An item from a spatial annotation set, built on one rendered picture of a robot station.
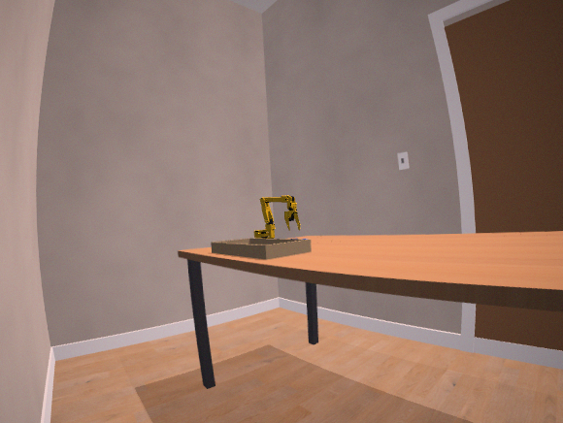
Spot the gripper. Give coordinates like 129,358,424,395
284,211,300,231

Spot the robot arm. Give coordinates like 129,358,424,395
255,196,297,239

